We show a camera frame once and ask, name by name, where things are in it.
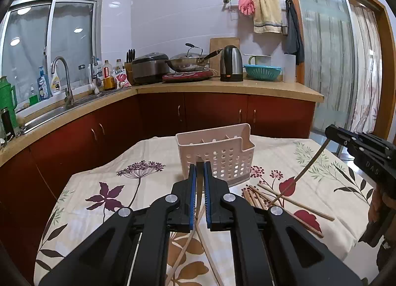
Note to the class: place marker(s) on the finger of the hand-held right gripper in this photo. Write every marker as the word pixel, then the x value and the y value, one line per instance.
pixel 338 134

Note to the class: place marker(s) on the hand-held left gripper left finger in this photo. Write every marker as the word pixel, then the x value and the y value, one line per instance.
pixel 192 181

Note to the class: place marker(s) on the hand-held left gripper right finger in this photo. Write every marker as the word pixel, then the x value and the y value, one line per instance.
pixel 208 187

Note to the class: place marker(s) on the white plastic utensil basket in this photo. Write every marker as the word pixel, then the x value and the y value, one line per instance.
pixel 216 156

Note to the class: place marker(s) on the pile of wooden chopsticks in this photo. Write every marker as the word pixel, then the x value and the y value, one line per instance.
pixel 256 198

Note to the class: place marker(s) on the person's right hand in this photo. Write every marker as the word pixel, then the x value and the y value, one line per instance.
pixel 375 205

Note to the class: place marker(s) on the striped curtain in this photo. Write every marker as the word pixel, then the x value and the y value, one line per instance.
pixel 366 72

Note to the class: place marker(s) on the sliding glass door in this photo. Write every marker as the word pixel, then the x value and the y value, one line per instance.
pixel 324 57

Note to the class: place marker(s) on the tall white container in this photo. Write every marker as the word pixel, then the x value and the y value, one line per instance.
pixel 290 69

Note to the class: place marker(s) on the stone kitchen countertop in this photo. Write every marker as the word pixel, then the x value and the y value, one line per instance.
pixel 216 88

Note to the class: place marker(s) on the teal plastic colander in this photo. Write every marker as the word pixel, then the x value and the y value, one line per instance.
pixel 263 72

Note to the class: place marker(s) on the floral tablecloth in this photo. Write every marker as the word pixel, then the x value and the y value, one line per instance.
pixel 92 181

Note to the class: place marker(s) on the red round induction cooker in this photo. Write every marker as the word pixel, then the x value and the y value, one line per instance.
pixel 185 77

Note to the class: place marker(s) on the dark hanging cloth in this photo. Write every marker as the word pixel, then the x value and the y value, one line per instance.
pixel 292 35

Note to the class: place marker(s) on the steel wok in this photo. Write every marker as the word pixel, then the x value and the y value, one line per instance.
pixel 185 64

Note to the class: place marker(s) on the grey rice cooker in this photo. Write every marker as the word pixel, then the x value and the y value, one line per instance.
pixel 148 69

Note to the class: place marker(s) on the red seasoning bag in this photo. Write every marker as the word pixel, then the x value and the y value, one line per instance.
pixel 121 79

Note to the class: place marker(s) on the steel electric kettle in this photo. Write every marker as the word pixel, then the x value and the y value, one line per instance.
pixel 232 63

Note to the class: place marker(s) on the steel wok lid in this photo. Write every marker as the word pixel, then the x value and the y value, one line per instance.
pixel 188 56

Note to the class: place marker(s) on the knife block with knives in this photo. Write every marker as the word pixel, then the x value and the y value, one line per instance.
pixel 128 69

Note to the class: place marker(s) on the cooking oil bottle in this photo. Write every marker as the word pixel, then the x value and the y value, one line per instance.
pixel 108 80

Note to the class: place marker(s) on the wooden cutting board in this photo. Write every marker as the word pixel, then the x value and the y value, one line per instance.
pixel 216 44

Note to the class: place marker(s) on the yellow towel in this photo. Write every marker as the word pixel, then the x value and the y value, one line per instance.
pixel 267 14

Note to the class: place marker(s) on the small white bottle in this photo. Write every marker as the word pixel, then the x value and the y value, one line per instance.
pixel 99 68

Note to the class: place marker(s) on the steel sink faucet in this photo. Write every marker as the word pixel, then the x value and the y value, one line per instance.
pixel 68 88

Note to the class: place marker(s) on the pink rubber gloves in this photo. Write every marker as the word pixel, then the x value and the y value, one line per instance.
pixel 246 6

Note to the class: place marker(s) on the steel kitchen sink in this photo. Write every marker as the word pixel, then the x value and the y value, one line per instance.
pixel 46 116

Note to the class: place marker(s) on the white spray cleaner bottle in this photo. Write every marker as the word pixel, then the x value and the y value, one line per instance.
pixel 55 83

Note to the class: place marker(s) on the blue dish soap bottle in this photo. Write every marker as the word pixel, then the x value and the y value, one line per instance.
pixel 43 86

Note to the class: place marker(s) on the small green soap bottle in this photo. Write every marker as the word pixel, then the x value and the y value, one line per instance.
pixel 33 97

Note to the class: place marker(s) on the black bottle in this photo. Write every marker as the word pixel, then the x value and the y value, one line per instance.
pixel 6 122

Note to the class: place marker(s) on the green thermos flask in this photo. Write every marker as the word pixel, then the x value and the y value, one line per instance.
pixel 7 100

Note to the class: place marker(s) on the sliding kitchen window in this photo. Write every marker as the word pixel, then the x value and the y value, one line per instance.
pixel 27 41

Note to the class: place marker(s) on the small wall tap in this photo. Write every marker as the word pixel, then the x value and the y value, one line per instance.
pixel 93 69

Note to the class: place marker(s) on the wall towel rail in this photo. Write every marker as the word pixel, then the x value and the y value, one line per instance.
pixel 226 0

